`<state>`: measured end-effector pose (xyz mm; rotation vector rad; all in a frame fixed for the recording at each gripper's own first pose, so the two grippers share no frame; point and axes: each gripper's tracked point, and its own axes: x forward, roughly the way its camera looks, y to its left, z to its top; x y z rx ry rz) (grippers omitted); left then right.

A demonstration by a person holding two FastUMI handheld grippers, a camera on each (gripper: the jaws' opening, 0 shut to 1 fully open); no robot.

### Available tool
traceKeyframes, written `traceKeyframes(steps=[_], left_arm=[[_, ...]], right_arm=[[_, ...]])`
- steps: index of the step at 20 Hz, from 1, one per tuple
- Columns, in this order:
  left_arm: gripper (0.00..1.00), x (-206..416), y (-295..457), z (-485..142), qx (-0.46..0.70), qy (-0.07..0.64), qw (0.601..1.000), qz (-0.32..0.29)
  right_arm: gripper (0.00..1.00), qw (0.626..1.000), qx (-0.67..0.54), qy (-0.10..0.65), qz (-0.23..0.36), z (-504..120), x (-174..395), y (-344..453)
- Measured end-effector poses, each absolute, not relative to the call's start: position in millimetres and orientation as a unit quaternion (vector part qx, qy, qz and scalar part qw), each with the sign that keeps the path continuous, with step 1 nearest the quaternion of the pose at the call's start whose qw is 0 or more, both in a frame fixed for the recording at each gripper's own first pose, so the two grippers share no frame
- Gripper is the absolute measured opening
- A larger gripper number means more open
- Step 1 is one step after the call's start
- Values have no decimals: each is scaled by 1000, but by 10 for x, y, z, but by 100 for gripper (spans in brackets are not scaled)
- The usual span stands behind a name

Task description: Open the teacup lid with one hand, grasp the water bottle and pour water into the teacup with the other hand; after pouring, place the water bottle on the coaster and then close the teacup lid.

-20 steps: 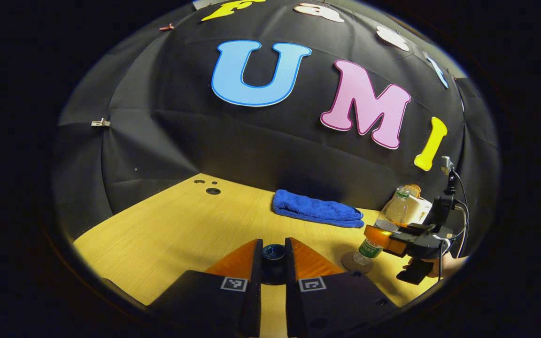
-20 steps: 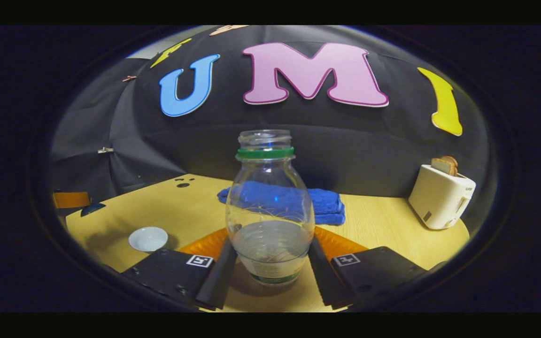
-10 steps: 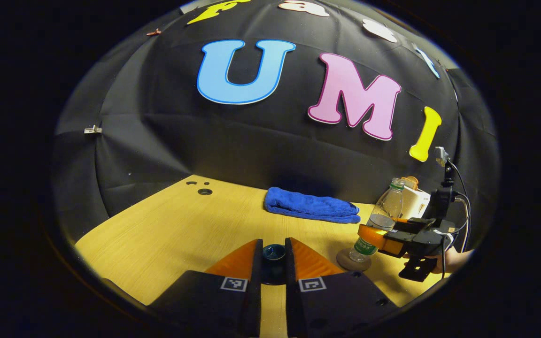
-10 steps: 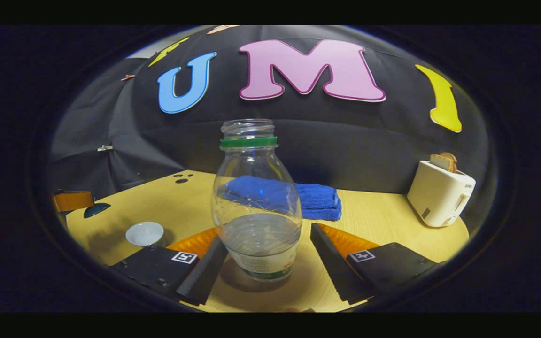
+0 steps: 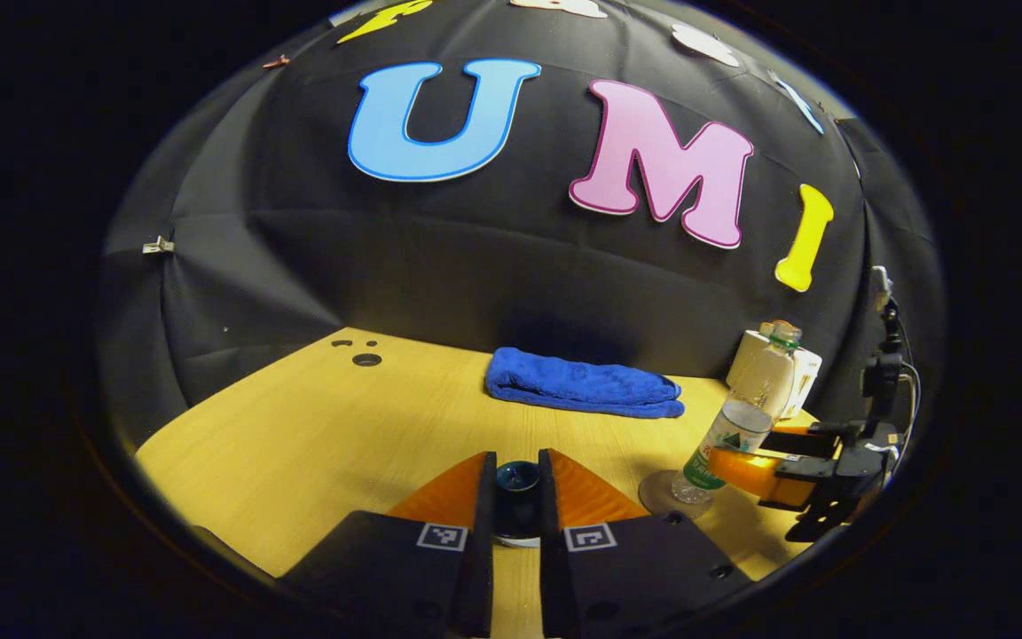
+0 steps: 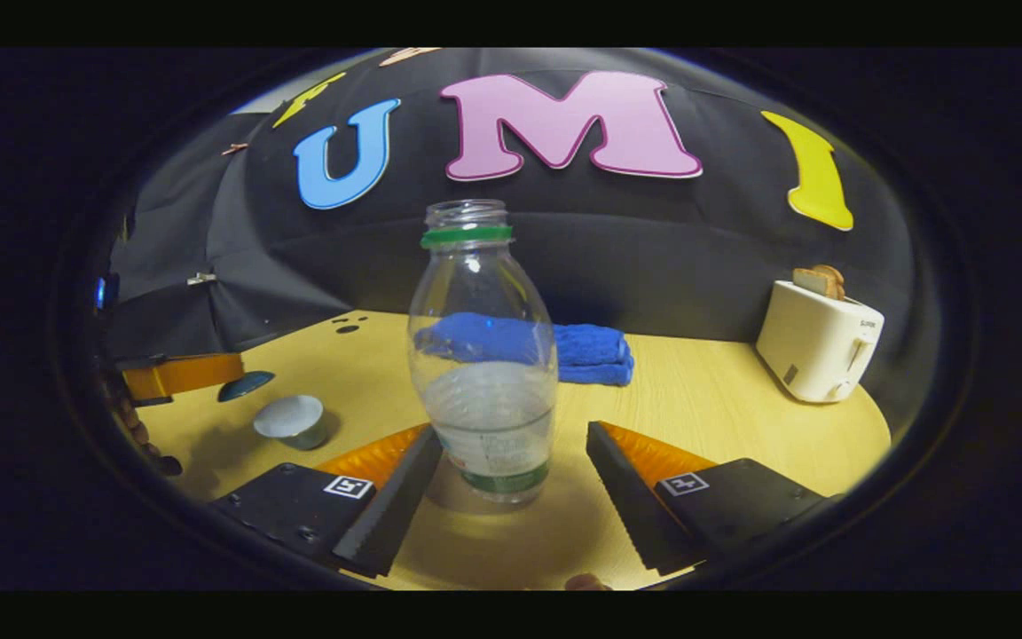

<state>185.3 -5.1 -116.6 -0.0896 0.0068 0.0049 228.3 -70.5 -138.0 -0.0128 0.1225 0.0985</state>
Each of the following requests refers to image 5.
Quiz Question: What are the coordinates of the folded blue towel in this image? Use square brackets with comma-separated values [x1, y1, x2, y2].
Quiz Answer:
[485, 347, 686, 419]

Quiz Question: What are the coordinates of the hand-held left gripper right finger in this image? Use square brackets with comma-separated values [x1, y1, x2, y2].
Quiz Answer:
[538, 448, 753, 639]

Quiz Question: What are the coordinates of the dark teal teacup lid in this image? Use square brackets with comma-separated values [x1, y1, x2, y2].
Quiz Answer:
[495, 461, 541, 538]

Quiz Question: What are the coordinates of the round brown coaster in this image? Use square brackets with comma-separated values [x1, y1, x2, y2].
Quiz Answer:
[638, 469, 714, 519]

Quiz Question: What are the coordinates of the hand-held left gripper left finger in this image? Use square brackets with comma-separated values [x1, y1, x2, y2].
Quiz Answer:
[280, 451, 499, 639]

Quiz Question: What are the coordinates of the white toaster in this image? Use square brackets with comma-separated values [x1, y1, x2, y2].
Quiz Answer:
[726, 329, 822, 420]

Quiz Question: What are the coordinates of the clear plastic water bottle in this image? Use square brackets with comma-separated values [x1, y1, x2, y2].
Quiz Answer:
[671, 320, 803, 505]

